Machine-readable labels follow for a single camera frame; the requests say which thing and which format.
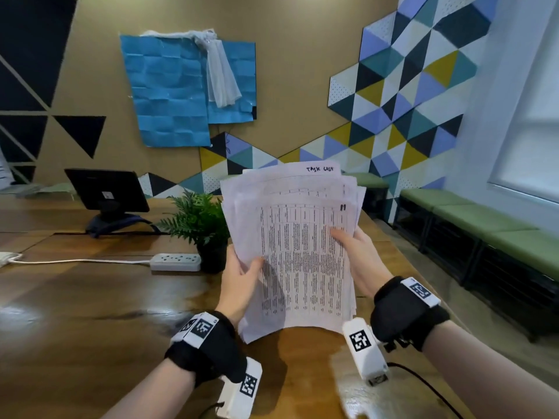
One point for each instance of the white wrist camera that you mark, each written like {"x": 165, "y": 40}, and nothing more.
{"x": 364, "y": 349}
{"x": 240, "y": 390}

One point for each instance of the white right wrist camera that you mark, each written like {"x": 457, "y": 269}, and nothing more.
{"x": 364, "y": 349}

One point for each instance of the blue paper wall sheet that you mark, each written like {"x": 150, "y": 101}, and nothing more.
{"x": 168, "y": 93}

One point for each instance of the window with white blind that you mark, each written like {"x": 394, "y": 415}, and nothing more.
{"x": 530, "y": 135}

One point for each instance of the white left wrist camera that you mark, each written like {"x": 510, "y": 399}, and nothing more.
{"x": 240, "y": 390}

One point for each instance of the person's right hand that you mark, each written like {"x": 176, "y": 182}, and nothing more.
{"x": 362, "y": 261}

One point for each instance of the colourful triangle wall panels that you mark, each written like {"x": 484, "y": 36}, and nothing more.
{"x": 384, "y": 109}

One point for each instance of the person's right forearm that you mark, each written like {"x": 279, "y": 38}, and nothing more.
{"x": 491, "y": 375}

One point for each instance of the black tablet on stand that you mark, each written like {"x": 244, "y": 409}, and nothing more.
{"x": 107, "y": 194}

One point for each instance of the person's right thumb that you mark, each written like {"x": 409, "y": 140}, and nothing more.
{"x": 339, "y": 237}

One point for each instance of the green cushioned bench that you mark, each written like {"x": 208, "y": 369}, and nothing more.
{"x": 480, "y": 239}

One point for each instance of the white power strip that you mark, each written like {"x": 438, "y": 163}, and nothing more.
{"x": 174, "y": 262}

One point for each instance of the white cloth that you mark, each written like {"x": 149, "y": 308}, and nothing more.
{"x": 218, "y": 74}

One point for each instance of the person's left hand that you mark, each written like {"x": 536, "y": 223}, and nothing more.
{"x": 236, "y": 285}

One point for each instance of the person's left thumb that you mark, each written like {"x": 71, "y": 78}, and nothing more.
{"x": 254, "y": 268}

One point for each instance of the person's left forearm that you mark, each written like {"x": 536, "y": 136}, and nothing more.
{"x": 150, "y": 394}

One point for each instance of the green potted fern plant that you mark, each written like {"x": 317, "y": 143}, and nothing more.
{"x": 198, "y": 222}

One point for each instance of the stack of printed paper sheets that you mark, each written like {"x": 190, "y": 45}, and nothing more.
{"x": 301, "y": 253}

